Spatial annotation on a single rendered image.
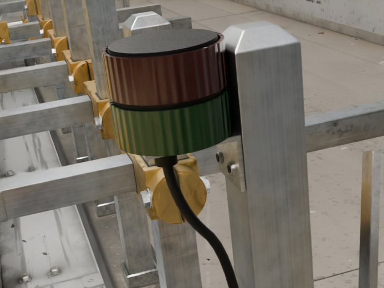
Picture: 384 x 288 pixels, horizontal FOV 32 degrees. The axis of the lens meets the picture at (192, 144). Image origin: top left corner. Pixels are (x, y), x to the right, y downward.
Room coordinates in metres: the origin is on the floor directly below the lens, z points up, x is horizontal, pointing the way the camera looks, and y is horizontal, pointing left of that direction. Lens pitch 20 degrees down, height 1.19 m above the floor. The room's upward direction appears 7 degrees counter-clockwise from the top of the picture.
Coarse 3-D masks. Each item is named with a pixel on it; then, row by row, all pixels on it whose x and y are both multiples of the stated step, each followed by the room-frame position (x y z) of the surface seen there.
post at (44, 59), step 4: (32, 16) 2.00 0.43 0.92; (36, 16) 2.01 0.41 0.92; (32, 20) 2.00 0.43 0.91; (36, 20) 2.01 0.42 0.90; (40, 36) 2.01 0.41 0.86; (44, 56) 2.01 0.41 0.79; (48, 56) 2.01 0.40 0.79; (40, 60) 2.00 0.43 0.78; (44, 60) 2.01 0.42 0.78; (48, 60) 2.01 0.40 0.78; (40, 64) 2.01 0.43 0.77
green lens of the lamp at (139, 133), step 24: (120, 120) 0.30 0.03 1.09; (144, 120) 0.29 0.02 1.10; (168, 120) 0.29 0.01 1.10; (192, 120) 0.29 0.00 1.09; (216, 120) 0.30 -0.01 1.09; (120, 144) 0.31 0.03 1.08; (144, 144) 0.30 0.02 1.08; (168, 144) 0.29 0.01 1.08; (192, 144) 0.29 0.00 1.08; (216, 144) 0.30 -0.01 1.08
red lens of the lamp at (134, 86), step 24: (216, 48) 0.30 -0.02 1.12; (120, 72) 0.30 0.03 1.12; (144, 72) 0.29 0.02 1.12; (168, 72) 0.29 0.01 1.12; (192, 72) 0.29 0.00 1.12; (216, 72) 0.30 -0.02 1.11; (120, 96) 0.30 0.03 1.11; (144, 96) 0.29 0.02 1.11; (168, 96) 0.29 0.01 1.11; (192, 96) 0.29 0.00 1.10
